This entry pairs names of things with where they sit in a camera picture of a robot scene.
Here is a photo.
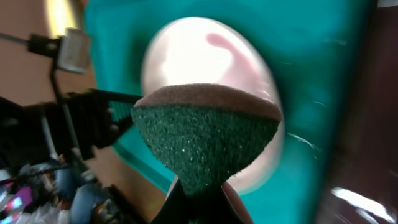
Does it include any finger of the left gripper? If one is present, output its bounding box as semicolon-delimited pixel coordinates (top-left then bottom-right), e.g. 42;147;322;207
89;89;142;137

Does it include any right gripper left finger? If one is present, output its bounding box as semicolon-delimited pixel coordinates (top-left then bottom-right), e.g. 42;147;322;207
150;179;191;224

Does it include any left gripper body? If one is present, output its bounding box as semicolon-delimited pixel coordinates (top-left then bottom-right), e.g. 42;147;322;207
40;93;120;160

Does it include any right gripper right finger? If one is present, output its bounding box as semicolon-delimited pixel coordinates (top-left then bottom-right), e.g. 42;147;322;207
198;183;254;224

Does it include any green sponge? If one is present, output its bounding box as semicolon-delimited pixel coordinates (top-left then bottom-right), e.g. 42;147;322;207
131;84;282;196

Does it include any white plate with stain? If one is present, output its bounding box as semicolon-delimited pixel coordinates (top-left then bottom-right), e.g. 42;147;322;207
141;17;284;194

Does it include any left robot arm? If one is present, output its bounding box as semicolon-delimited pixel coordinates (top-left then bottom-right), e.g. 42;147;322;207
1;89;140;168

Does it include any black water tray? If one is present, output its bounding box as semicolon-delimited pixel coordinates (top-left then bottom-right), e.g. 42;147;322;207
315;1;397;223

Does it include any teal plastic serving tray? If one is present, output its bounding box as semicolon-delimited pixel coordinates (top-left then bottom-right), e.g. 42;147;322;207
84;0;371;223

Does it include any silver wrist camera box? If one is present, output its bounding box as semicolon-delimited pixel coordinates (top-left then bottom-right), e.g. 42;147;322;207
57;27;91;73

